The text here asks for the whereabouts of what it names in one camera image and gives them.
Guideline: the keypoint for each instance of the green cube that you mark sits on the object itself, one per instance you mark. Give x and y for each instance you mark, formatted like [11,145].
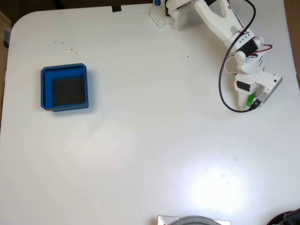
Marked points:
[251,99]

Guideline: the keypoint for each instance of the blue square box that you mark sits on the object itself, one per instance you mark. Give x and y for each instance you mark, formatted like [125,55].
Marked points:
[47,89]

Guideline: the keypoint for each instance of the cardboard box with label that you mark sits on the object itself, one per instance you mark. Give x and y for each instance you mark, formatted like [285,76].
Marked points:
[4,23]

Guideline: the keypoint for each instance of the blue clamp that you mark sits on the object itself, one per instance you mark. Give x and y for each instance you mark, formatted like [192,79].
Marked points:
[157,2]

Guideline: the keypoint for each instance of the dark oval monitor stand base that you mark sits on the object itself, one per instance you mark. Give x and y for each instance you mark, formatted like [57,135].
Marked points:
[199,221]
[290,218]

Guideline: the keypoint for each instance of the black tape piece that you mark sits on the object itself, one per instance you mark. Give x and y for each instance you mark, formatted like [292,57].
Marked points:
[116,9]

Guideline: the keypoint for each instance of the silver camera box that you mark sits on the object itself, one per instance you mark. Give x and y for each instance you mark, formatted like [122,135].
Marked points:
[269,90]

